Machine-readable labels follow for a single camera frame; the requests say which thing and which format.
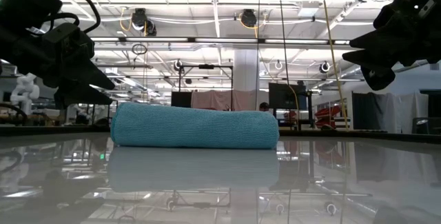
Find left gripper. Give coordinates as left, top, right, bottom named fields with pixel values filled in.
left=0, top=0, right=116, bottom=90

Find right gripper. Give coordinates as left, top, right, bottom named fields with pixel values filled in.
left=342, top=0, right=441, bottom=68

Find blue microfibre towel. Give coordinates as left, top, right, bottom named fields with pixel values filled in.
left=110, top=101, right=280, bottom=150

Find grey hanging curtain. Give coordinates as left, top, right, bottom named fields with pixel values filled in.
left=351, top=91, right=420, bottom=130

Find red stacked items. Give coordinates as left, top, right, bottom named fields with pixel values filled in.
left=314, top=105, right=342, bottom=128

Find grey bin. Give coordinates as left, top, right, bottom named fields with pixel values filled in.
left=411, top=116, right=441, bottom=135

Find small black monitor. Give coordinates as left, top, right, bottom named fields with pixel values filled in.
left=171, top=91, right=193, bottom=108

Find large black monitor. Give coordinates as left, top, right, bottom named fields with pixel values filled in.
left=268, top=81, right=309, bottom=111

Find white building column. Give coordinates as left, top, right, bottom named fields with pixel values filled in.
left=233, top=48, right=260, bottom=92

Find pink hanging cloth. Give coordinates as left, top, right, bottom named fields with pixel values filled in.
left=191, top=89, right=270, bottom=112

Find black frame cart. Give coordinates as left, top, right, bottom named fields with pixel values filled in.
left=57, top=103, right=112, bottom=125

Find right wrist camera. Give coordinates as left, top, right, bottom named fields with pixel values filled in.
left=360, top=64, right=397, bottom=92

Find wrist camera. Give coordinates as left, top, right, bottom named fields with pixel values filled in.
left=360, top=64, right=397, bottom=92
left=41, top=22, right=96, bottom=67

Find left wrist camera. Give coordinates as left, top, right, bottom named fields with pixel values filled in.
left=41, top=22, right=96, bottom=67

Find black table edge frame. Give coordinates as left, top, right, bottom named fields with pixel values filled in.
left=0, top=123, right=441, bottom=145

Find yellow hanging rope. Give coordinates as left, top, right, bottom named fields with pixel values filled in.
left=319, top=0, right=349, bottom=130

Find coiled black cable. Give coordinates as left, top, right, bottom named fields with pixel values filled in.
left=131, top=43, right=148, bottom=55

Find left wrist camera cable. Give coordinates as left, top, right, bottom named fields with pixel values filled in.
left=32, top=0, right=102, bottom=35

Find black ceiling cable reel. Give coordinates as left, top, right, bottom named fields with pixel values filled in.
left=130, top=8, right=158, bottom=37
left=240, top=8, right=258, bottom=28

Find black hanging cable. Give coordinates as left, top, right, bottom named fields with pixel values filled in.
left=277, top=0, right=291, bottom=87

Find thin yellow cable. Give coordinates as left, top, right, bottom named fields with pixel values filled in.
left=287, top=82, right=300, bottom=128

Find black stand frame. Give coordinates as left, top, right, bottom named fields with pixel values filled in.
left=178, top=63, right=235, bottom=111

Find long ceiling light rail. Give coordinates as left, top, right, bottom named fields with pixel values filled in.
left=89, top=37, right=351, bottom=45

